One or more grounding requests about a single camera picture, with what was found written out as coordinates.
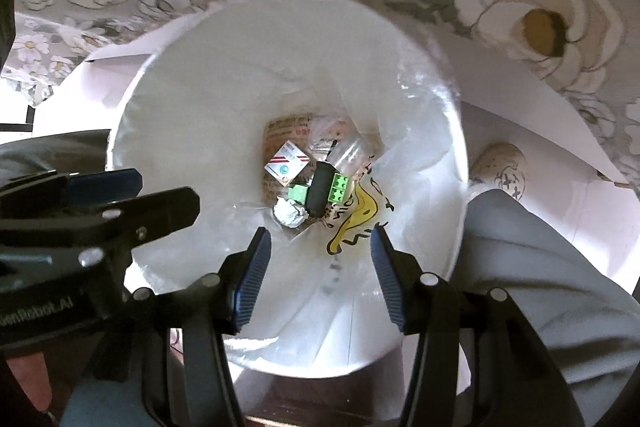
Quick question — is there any white lined trash bin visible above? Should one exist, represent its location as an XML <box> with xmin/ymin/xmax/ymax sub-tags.
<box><xmin>107</xmin><ymin>0</ymin><xmax>468</xmax><ymax>378</ymax></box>

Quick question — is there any grey paper ball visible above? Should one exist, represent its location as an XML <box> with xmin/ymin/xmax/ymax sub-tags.
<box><xmin>272</xmin><ymin>197</ymin><xmax>308</xmax><ymax>229</ymax></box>

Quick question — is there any white carton box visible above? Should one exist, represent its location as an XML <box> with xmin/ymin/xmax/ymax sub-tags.
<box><xmin>264</xmin><ymin>141</ymin><xmax>310</xmax><ymax>186</ymax></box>

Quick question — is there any bright green plastic block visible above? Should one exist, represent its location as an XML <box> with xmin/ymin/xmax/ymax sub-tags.
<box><xmin>328</xmin><ymin>172</ymin><xmax>350</xmax><ymax>205</ymax></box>

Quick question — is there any person left hand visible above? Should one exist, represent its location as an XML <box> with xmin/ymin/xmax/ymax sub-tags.
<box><xmin>8</xmin><ymin>352</ymin><xmax>53</xmax><ymax>413</ymax></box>

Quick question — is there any black cylinder roll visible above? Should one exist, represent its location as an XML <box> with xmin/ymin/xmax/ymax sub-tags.
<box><xmin>305</xmin><ymin>161</ymin><xmax>335</xmax><ymax>219</ymax></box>

